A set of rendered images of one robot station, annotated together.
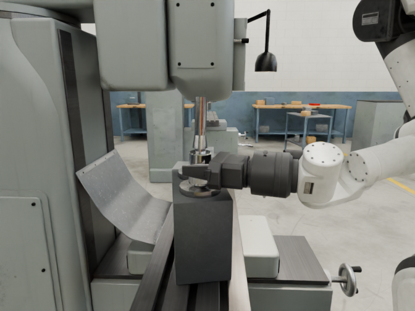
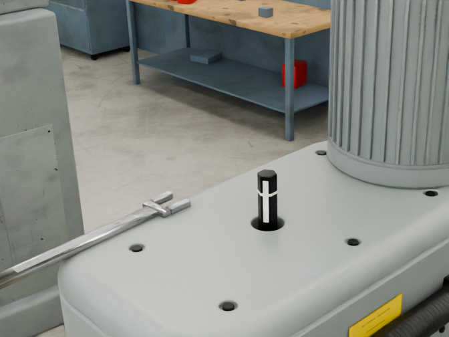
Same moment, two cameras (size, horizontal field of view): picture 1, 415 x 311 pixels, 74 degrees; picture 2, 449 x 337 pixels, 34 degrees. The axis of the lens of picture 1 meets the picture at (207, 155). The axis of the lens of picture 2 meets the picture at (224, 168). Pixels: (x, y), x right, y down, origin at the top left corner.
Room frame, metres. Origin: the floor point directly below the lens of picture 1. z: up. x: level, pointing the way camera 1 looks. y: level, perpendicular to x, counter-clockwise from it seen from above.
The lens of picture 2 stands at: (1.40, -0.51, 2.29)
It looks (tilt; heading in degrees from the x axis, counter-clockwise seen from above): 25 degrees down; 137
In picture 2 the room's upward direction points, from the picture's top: 2 degrees counter-clockwise
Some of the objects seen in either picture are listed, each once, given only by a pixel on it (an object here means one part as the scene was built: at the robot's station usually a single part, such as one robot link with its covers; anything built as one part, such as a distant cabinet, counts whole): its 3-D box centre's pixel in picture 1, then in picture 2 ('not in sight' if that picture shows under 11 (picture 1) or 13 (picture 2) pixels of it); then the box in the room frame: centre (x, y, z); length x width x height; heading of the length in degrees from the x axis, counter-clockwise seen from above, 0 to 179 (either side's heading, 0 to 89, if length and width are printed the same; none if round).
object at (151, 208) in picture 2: not in sight; (95, 237); (0.79, -0.14, 1.89); 0.24 x 0.04 x 0.01; 91
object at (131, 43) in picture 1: (141, 48); not in sight; (0.91, 0.21, 1.47); 0.24 x 0.19 x 0.26; 178
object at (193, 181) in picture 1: (199, 169); not in sight; (0.55, 0.02, 1.19); 0.05 x 0.05 x 0.06
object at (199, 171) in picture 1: (196, 171); not in sight; (0.52, 0.02, 1.19); 0.06 x 0.02 x 0.03; 74
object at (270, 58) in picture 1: (265, 62); not in sight; (0.94, -0.19, 1.43); 0.07 x 0.07 x 0.06
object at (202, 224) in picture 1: (198, 216); not in sight; (0.60, 0.02, 1.05); 0.22 x 0.12 x 0.20; 8
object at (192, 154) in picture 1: (200, 153); not in sight; (0.55, 0.02, 1.22); 0.05 x 0.05 x 0.01
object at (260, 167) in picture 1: (243, 172); not in sight; (0.52, -0.07, 1.19); 0.13 x 0.12 x 0.10; 164
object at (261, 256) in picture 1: (204, 238); not in sight; (0.90, 0.01, 0.81); 0.50 x 0.35 x 0.12; 88
